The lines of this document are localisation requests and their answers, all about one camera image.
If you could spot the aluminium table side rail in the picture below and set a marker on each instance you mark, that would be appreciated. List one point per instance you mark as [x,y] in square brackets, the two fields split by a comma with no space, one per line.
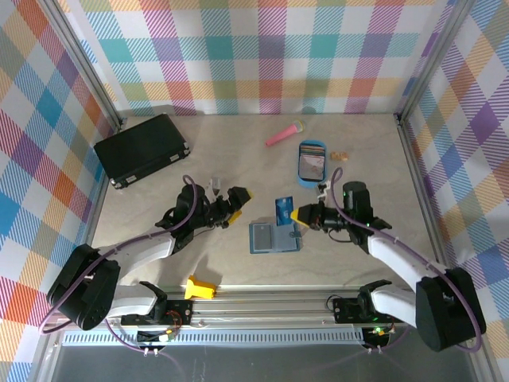
[424,199]
[98,199]

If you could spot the small circuit board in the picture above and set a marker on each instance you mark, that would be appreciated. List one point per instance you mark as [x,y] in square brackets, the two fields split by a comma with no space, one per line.
[378,334]
[159,337]

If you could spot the blue leather card holder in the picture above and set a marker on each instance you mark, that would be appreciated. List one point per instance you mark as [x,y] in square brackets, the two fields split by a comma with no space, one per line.
[284,242]

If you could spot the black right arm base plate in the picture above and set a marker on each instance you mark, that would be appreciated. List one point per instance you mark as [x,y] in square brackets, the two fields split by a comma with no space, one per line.
[346,310]

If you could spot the aluminium frame post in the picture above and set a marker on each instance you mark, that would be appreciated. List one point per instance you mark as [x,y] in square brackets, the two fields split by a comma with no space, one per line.
[88,67]
[432,59]

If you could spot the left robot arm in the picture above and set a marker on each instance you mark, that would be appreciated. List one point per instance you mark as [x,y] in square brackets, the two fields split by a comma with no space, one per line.
[135,250]

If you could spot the blue oval tray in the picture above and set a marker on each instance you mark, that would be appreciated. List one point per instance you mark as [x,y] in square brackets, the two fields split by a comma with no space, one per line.
[312,184]

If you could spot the yellow plastic tool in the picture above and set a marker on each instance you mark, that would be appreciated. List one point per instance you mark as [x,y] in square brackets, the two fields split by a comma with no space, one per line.
[200,289]

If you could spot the stack of colourful cards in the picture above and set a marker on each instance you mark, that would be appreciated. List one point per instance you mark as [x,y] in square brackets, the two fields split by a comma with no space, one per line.
[312,150]

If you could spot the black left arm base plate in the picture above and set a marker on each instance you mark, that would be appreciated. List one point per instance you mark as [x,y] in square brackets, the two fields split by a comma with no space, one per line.
[179,312]

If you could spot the pink toy microphone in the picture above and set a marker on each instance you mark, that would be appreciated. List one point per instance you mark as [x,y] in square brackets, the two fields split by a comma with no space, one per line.
[282,137]

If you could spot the glossy printed card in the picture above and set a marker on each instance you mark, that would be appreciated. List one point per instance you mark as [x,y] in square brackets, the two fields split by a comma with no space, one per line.
[312,167]

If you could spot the blue credit card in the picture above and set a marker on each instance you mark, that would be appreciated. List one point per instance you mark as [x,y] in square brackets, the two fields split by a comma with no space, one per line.
[284,209]

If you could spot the long aluminium base rail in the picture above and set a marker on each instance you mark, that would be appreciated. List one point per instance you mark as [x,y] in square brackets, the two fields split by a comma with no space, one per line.
[258,308]

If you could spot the slotted metal strip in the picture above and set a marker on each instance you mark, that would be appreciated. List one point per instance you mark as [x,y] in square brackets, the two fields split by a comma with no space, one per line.
[238,339]

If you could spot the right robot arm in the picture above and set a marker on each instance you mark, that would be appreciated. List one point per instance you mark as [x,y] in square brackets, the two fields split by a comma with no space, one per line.
[397,258]

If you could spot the small tan wooden piece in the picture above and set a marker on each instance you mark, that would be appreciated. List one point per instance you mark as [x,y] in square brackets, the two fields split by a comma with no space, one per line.
[339,156]

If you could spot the black hard case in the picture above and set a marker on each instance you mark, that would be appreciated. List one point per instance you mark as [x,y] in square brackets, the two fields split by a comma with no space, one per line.
[139,151]

